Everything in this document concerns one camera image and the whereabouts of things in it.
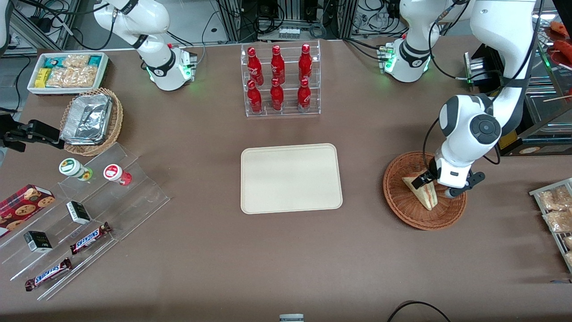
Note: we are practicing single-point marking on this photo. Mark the small grey device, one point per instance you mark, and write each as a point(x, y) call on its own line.
point(291, 318)

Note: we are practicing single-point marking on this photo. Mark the triangle sandwich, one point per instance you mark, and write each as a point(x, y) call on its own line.
point(426, 197)

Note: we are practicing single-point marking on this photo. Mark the brown round wicker basket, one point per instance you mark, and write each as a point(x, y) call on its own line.
point(429, 219)

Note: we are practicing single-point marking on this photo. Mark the cream plastic tray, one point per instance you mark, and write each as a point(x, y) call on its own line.
point(290, 179)

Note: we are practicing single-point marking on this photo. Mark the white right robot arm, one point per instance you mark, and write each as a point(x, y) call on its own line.
point(156, 27)

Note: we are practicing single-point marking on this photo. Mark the red cookie box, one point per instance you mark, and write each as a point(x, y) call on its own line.
point(22, 208)

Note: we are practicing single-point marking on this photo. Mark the red lid cup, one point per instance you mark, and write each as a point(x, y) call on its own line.
point(114, 172)

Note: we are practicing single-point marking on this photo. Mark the tan oval wicker basket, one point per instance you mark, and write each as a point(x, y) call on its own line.
point(114, 129)

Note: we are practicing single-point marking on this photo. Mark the yellow snack packet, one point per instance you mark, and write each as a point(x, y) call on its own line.
point(42, 77)

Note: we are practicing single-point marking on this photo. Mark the white snack bin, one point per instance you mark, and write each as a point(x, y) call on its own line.
point(103, 74)

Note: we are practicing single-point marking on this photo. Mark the red cola bottle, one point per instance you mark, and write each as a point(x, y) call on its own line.
point(305, 62)
point(254, 65)
point(304, 96)
point(254, 98)
point(277, 96)
point(277, 65)

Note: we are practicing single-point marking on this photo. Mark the clear bag of nuts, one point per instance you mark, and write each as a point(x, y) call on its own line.
point(552, 199)
point(569, 243)
point(558, 221)

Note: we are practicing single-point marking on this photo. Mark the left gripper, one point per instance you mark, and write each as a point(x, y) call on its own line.
point(430, 175)

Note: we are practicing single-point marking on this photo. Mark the green lid cup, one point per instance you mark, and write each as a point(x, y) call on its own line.
point(71, 167)

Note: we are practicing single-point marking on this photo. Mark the clear bag of crackers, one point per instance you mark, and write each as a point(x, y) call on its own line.
point(76, 61)
point(65, 78)
point(87, 77)

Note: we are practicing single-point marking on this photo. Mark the red sausage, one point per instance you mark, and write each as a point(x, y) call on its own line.
point(564, 47)
point(559, 28)

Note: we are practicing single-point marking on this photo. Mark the small black box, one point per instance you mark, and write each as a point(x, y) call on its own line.
point(38, 242)
point(78, 213)

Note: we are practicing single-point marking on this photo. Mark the teal snack packet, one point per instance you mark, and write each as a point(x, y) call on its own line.
point(54, 61)
point(94, 60)

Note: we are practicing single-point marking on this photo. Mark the black metal box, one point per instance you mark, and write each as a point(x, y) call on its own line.
point(485, 67)

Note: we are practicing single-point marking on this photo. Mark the stacked foil containers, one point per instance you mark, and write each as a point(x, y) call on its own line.
point(87, 118)

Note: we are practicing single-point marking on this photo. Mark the tray of packaged snacks right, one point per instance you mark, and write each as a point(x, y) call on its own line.
point(536, 193)

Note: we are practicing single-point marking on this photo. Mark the clear acrylic bottle rack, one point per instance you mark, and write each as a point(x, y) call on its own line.
point(288, 112)

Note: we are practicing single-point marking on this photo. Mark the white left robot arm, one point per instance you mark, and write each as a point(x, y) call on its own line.
point(469, 129)

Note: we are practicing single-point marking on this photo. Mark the white power strip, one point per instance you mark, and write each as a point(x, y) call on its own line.
point(289, 32)

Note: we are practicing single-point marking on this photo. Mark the snickers bar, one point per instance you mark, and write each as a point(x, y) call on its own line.
point(89, 239)
point(48, 274)

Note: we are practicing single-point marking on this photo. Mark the wooden skewer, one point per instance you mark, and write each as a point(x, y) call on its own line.
point(557, 98)

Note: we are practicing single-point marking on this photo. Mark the clear acrylic stepped display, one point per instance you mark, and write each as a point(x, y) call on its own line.
point(129, 201)

